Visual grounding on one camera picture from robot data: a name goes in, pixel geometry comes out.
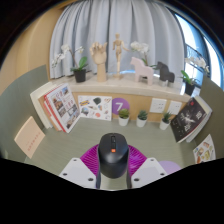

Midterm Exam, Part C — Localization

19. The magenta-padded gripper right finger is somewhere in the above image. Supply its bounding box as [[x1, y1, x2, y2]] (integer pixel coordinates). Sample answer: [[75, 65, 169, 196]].
[[125, 144, 168, 190]]

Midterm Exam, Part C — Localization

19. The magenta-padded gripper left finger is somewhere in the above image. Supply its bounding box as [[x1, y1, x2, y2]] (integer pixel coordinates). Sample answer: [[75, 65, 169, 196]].
[[58, 143, 102, 190]]

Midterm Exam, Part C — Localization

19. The black computer mouse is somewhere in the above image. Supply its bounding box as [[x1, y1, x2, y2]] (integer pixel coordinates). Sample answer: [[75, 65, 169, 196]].
[[97, 132, 130, 179]]

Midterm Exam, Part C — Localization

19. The beige paper card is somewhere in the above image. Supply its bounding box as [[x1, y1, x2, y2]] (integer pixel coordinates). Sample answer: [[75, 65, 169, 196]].
[[13, 115, 46, 160]]

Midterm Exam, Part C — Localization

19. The food picture sticker sheet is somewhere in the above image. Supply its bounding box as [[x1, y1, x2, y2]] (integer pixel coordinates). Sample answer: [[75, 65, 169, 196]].
[[192, 133, 217, 164]]

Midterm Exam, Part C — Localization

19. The black cover book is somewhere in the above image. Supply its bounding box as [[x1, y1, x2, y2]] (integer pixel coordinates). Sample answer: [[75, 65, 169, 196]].
[[169, 97, 208, 144]]

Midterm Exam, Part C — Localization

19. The red-spined picture cover book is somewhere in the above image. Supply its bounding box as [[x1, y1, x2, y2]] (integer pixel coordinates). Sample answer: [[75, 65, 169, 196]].
[[43, 82, 81, 134]]

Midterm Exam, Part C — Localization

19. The white picture sticker sheet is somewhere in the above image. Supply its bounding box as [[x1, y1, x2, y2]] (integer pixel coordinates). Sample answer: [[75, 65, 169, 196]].
[[77, 95, 113, 122]]

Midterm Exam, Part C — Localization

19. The brown cover book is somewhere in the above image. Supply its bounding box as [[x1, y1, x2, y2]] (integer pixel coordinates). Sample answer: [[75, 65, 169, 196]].
[[37, 94, 56, 129]]

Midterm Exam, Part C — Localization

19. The purple round number sticker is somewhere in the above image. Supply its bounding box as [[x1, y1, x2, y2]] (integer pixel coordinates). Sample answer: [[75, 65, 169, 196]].
[[111, 97, 131, 116]]

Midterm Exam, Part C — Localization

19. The thick white book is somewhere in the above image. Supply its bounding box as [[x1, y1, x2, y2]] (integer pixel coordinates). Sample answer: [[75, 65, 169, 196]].
[[29, 82, 59, 130]]

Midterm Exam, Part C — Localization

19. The light wooden desk shelf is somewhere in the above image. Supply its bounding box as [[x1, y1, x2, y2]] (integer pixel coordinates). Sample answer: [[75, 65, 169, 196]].
[[49, 73, 193, 123]]

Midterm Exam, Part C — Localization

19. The grey-green desk partition panel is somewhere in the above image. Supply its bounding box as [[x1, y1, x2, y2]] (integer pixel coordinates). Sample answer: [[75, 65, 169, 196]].
[[181, 76, 224, 164], [0, 64, 51, 163]]

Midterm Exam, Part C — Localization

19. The pink horse figurine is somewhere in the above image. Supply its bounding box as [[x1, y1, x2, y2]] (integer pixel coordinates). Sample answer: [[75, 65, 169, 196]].
[[129, 56, 155, 86]]

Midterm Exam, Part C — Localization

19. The wooden mannequin figure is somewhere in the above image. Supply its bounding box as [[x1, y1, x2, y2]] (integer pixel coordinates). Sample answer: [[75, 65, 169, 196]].
[[111, 33, 129, 80]]

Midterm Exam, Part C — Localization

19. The window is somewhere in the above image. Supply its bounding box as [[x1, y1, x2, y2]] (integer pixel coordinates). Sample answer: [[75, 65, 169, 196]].
[[174, 13, 224, 89]]

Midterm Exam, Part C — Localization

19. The light grey curtain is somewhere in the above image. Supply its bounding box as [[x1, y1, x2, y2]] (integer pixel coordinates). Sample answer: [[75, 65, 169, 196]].
[[49, 0, 186, 80]]

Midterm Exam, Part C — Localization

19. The white wall outlet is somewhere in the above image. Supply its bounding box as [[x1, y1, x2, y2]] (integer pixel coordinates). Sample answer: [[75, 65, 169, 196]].
[[167, 100, 183, 116], [148, 97, 168, 114]]

